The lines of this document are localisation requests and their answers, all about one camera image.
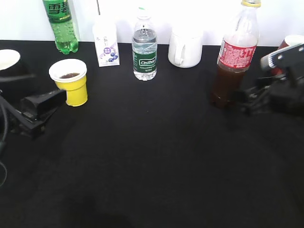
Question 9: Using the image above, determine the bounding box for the cola bottle red label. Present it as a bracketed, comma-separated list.
[210, 0, 261, 108]

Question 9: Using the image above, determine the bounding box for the clear water bottle green label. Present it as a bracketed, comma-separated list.
[132, 6, 157, 81]

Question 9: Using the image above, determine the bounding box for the white blueberry milk carton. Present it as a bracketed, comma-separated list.
[93, 15, 120, 67]

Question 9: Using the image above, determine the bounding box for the yellow plastic cup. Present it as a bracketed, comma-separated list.
[49, 59, 88, 107]

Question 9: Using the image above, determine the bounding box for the red ceramic mug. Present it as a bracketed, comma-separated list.
[278, 35, 304, 49]

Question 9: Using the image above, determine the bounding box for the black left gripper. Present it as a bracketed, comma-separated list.
[0, 74, 67, 139]

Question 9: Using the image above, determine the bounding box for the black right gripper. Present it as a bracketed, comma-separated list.
[231, 65, 304, 116]

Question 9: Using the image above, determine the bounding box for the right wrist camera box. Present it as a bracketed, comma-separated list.
[260, 43, 304, 71]

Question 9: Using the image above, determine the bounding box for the white ceramic mug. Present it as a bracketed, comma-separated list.
[168, 29, 202, 68]

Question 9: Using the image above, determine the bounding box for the black cup white interior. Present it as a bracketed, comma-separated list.
[0, 49, 33, 96]

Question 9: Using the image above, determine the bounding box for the green sprite bottle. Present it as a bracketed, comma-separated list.
[43, 0, 78, 55]

